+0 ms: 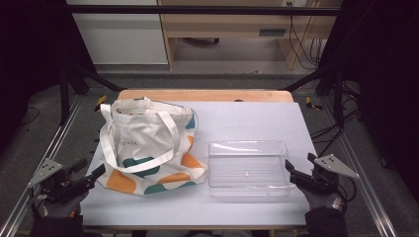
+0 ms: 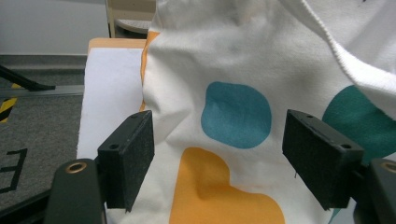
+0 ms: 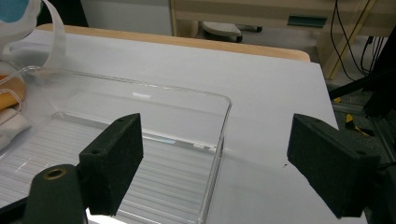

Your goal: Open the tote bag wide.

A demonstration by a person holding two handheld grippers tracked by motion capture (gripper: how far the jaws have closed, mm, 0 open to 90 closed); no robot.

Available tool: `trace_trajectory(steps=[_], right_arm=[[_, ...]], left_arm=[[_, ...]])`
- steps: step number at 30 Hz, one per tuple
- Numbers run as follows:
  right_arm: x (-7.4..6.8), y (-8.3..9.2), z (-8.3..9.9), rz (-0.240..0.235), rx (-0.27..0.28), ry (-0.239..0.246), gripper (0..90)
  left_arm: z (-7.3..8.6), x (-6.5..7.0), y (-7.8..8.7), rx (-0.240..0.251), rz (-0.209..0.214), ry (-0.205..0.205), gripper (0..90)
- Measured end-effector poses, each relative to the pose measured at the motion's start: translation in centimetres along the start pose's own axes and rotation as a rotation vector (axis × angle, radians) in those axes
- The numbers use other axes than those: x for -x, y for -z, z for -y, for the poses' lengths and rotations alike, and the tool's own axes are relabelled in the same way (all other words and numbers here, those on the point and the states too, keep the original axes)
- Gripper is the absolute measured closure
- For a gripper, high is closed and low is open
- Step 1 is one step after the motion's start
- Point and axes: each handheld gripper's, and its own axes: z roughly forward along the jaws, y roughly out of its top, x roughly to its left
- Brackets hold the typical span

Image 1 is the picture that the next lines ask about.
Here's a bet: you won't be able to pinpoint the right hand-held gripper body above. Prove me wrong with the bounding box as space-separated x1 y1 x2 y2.
295 153 361 198

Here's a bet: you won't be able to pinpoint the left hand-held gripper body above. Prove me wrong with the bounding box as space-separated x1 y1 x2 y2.
27 158 84 203

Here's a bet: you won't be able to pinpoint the clear plastic box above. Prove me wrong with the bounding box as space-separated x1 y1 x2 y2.
208 140 296 198

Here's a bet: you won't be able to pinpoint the white tote bag orange green patches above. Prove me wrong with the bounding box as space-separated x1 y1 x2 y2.
97 96 210 196

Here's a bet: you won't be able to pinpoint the person's right hand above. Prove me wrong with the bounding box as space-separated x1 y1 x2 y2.
300 187 347 215

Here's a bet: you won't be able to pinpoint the person's left hand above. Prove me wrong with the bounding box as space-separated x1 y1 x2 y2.
33 192 88 219

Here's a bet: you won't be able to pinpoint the yellow black tape piece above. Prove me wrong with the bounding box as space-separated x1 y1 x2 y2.
93 94 108 113
304 96 324 112

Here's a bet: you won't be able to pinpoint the black metal stand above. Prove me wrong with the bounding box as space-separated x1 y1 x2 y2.
280 63 347 127
58 60 125 126

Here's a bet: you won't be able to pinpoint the white table mat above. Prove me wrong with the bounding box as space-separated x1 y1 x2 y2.
79 100 318 229

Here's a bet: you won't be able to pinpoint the white cabinet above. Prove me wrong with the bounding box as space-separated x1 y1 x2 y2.
66 0 169 65

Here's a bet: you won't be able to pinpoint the light wooden office desk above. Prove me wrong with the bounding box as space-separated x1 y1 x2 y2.
157 0 344 71

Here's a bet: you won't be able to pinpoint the aluminium rail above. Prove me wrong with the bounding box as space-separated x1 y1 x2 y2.
319 96 399 237
0 94 85 237

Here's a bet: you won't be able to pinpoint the black floor cables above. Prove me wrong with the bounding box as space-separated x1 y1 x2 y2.
309 108 362 157

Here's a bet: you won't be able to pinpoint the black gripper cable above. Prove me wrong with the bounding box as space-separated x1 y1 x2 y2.
337 176 359 203

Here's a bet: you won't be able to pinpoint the thin black floor cable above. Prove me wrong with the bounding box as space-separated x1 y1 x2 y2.
19 107 41 126

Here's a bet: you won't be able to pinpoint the black hanging cables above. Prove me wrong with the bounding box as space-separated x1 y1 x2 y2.
288 1 325 71

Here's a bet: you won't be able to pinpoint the black horizontal frame bar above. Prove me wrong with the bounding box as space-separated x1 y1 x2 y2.
63 4 342 17

